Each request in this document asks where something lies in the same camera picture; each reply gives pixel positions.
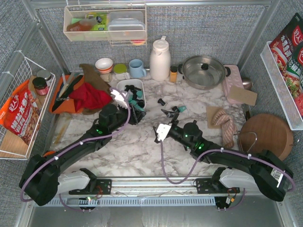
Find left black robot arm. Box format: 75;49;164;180
19;104;146;206

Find wire hanger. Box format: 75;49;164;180
237;131;258;154

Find glass spice jar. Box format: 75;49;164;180
100;73;112;83

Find black kitchen knife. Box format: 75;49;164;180
63;77;80;97

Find teal capsule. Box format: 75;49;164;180
136;91;143;98
178;105;187;113
129;100;137;105

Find clear wall shelf bin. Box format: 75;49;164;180
63;5;147;45

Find yellow spice jar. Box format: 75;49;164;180
169;66;178;83

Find green lid sugar jar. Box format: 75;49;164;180
113;63;130;81

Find orange striped white bowl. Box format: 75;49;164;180
95;58;113;74

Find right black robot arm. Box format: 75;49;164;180
153;113;295;201

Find light blue mug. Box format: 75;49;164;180
129;59;147;79

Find orange seasoning packet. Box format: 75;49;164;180
0;80;40;145

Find steel pot with lid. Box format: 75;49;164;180
178;55;231;90

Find pink tray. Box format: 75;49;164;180
222;65;244;105

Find tan felt pad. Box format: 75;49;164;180
206;106;223;129

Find white storage basket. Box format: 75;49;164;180
116;79;146;110

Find white handle knife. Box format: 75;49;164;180
57;73;74;98

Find orange tray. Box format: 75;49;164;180
48;73;84;114

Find round wooden board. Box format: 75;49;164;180
240;113;294;161

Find white mesh basket right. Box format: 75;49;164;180
260;41;303;131

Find steel lid jar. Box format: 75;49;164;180
36;70;52;81

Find brown cloth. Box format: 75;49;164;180
79;63;113;115

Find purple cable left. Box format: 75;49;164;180
20;87;131;211

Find white wire basket left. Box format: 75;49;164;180
0;51;56;160

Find cardboard piece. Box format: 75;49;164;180
228;86;258;106

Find red cloth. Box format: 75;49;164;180
69;82;113;111

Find white thermos jug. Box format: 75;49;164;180
150;35;171;81

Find red lid jar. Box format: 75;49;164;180
32;77;49;96

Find clear plastic food containers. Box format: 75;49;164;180
107;11;145;40

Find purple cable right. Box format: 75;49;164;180
160;139;296;211

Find purple cable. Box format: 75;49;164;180
160;139;296;211
20;87;131;211

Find green label bottle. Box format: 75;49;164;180
85;12;108;31

